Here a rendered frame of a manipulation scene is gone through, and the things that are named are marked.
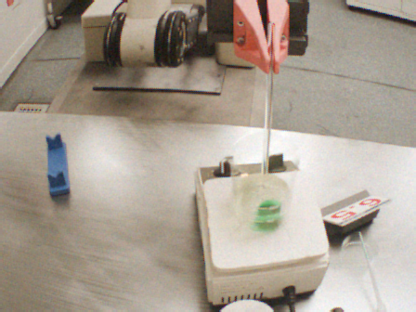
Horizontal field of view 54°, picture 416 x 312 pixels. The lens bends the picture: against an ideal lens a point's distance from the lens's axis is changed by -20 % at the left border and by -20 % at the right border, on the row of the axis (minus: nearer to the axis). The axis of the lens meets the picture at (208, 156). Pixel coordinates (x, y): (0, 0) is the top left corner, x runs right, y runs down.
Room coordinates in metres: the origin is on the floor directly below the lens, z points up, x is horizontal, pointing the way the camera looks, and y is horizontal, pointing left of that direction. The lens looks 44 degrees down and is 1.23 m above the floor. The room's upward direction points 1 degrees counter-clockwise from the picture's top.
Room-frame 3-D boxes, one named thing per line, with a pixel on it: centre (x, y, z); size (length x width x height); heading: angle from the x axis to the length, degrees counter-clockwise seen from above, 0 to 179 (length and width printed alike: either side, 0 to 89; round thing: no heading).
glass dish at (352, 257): (0.30, -0.19, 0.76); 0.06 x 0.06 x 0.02
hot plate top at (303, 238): (0.31, -0.06, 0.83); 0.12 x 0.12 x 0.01; 5
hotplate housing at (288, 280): (0.34, -0.06, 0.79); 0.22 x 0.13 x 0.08; 5
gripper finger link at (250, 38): (0.37, -0.06, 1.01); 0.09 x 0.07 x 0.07; 0
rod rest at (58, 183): (0.47, 0.22, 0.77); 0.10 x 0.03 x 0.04; 15
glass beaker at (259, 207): (0.32, -0.05, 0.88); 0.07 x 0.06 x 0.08; 87
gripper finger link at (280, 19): (0.37, -0.04, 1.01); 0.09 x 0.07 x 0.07; 0
